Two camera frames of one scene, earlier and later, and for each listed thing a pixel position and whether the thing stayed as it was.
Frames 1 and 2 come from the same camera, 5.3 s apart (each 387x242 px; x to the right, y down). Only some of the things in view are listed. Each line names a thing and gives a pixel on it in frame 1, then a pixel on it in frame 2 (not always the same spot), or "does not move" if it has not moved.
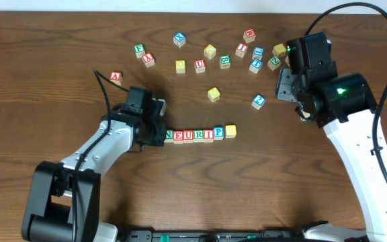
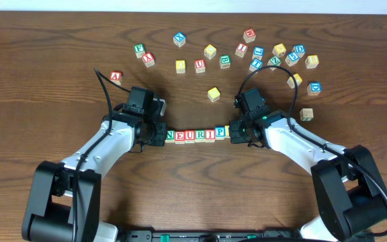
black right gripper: [302, 104] → [236, 133]
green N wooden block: [169, 136] does not move
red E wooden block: [178, 137] does not move
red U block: [188, 136] does not move
